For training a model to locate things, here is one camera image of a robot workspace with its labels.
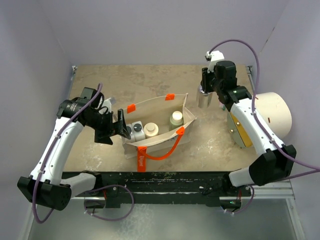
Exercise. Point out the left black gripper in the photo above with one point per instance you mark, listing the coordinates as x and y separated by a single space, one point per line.
112 129

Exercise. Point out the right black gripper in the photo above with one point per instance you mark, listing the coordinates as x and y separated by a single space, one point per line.
205 75

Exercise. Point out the large white cylinder toy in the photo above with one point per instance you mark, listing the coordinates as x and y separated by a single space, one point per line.
274 112

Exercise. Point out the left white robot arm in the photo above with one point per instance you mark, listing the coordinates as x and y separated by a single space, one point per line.
45 185

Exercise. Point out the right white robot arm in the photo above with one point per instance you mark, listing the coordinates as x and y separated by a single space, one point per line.
275 159

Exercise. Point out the cream jar round lid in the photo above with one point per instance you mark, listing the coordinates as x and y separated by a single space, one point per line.
151 130

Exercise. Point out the clear bottle white cap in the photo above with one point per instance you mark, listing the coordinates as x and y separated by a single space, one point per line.
203 98

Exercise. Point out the beige canvas tote bag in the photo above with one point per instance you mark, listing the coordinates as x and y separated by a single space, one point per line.
158 110

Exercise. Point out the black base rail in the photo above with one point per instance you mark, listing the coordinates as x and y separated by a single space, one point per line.
209 188

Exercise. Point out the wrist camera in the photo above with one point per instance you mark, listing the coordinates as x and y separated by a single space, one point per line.
107 102
213 57

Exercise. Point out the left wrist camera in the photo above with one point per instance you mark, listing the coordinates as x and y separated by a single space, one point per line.
107 102

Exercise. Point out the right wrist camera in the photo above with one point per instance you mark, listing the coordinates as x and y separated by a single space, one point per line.
213 57

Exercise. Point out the white bottle black cap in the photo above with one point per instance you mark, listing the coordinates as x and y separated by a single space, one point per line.
131 134
138 131

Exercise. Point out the aluminium frame rail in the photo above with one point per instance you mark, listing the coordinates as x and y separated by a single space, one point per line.
276 190

